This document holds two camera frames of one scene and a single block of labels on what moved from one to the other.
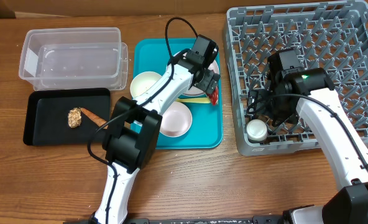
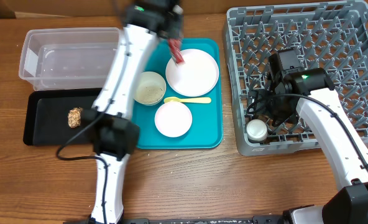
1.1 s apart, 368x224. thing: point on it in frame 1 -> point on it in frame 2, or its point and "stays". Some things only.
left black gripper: (210, 81) -> (174, 32)
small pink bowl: (176, 120) stays
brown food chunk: (74, 117) stays
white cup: (257, 130) stays
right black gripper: (258, 104) stays
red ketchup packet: (214, 96) -> (174, 46)
